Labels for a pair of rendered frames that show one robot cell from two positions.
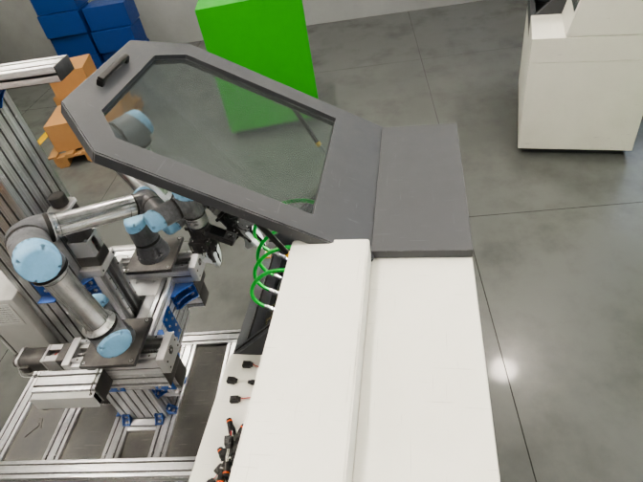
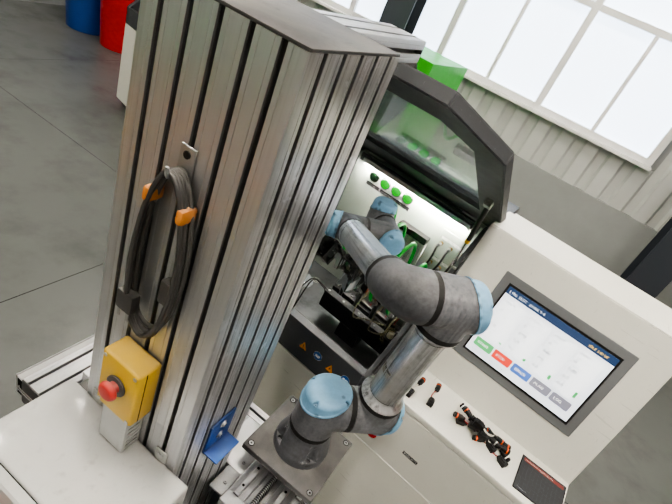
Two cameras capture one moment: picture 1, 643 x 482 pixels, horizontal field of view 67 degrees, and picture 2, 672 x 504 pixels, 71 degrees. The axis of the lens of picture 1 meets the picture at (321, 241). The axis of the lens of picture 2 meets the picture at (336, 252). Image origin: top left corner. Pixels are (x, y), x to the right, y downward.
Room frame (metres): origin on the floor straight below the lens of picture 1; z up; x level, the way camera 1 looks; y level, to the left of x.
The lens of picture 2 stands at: (1.30, 1.70, 2.13)
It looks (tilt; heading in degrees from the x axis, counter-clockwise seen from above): 31 degrees down; 278
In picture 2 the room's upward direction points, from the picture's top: 25 degrees clockwise
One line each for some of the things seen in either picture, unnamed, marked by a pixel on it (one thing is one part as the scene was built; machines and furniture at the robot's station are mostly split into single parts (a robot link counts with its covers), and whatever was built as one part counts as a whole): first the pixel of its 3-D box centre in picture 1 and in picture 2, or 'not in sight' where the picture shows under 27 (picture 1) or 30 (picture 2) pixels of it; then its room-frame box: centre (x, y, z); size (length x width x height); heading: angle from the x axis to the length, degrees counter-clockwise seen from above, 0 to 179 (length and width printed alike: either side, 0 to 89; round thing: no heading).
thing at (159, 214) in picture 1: (161, 213); (382, 235); (1.37, 0.51, 1.53); 0.11 x 0.11 x 0.08; 31
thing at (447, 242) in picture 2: not in sight; (437, 267); (1.13, -0.11, 1.20); 0.13 x 0.03 x 0.31; 164
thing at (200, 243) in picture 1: (202, 236); (358, 258); (1.41, 0.42, 1.37); 0.09 x 0.08 x 0.12; 74
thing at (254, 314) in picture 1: (262, 301); (296, 334); (1.50, 0.31, 0.87); 0.62 x 0.04 x 0.16; 164
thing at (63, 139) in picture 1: (87, 104); not in sight; (5.45, 2.26, 0.39); 1.20 x 0.85 x 0.79; 2
